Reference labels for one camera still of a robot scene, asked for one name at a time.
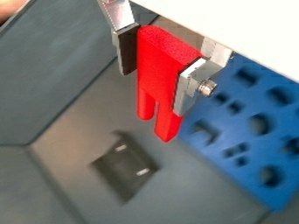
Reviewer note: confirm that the blue foam shape fixture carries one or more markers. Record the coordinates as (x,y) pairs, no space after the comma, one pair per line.
(245,129)

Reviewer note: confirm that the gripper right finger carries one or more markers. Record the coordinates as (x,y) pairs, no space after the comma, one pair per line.
(195,82)

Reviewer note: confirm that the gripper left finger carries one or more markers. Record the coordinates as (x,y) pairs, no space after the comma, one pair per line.
(121,19)

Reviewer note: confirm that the black curved stand fixture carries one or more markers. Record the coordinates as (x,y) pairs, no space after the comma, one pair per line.
(126,167)

